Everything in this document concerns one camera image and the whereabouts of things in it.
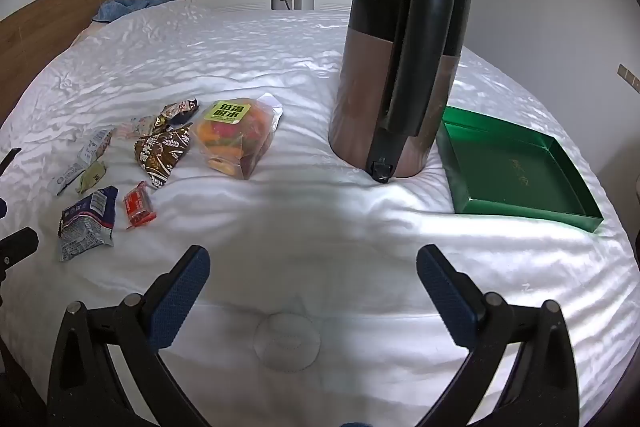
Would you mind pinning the brown wall bar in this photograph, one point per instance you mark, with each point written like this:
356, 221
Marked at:
629, 78

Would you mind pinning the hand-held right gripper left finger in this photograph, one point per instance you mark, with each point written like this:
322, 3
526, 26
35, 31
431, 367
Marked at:
180, 297

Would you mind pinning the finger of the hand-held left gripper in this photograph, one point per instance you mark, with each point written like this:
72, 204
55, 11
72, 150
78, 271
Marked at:
2, 208
22, 244

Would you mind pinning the brown wheat-print snack packet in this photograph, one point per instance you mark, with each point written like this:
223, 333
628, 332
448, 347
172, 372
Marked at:
160, 152

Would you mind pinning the brown and black electric kettle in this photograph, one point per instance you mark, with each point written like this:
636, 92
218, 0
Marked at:
365, 97

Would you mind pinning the small red snack packet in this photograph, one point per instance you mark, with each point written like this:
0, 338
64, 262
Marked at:
137, 207

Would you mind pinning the long white snack packet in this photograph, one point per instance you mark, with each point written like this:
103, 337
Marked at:
90, 152

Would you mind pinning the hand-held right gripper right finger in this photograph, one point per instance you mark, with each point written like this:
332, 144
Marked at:
445, 297

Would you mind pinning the dark purple gold snack packet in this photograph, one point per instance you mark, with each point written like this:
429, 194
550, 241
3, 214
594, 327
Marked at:
180, 109

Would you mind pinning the beige pillow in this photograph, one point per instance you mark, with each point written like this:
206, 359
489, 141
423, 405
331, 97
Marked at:
87, 32

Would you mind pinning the blue towel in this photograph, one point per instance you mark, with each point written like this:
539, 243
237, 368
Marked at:
130, 7

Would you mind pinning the white bed duvet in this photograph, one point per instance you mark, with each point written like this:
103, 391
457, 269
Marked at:
300, 232

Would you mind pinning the blue and white snack packet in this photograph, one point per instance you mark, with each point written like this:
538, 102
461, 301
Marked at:
85, 222

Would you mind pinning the small pink snack packet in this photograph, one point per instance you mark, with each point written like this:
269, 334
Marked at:
140, 127

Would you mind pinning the green cardboard tray box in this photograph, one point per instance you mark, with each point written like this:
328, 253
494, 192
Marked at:
510, 172

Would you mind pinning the clear round plastic disc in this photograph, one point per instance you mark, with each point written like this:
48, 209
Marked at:
286, 342

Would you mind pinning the wooden headboard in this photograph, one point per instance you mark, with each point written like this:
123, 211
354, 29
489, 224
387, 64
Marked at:
60, 22

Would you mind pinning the small green snack packet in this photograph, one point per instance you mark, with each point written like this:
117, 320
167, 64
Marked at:
92, 177

